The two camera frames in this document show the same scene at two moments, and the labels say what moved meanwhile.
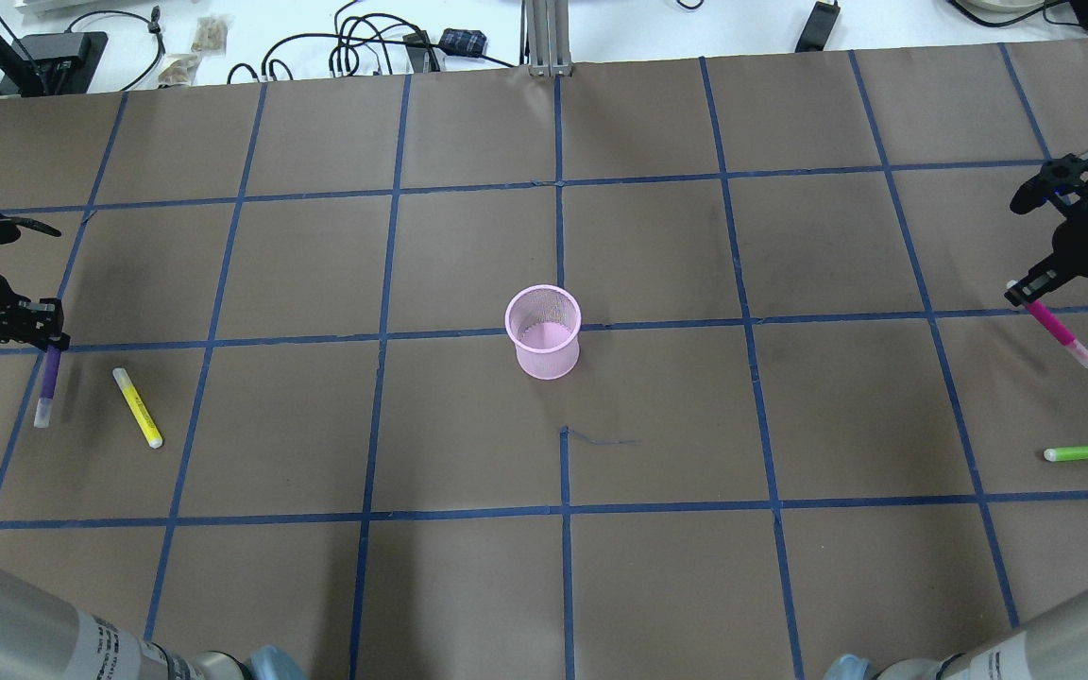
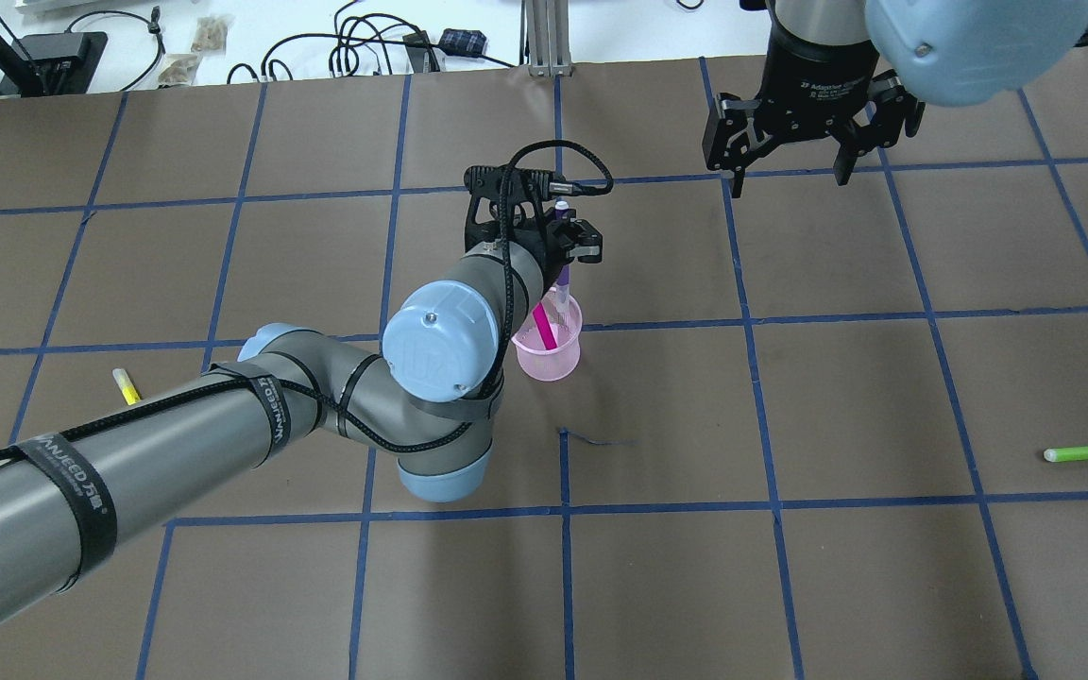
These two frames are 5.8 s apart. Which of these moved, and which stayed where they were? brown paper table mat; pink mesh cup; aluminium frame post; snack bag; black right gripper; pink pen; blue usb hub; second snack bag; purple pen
Moved: pink pen; purple pen; black right gripper
Stayed: blue usb hub; aluminium frame post; pink mesh cup; snack bag; brown paper table mat; second snack bag
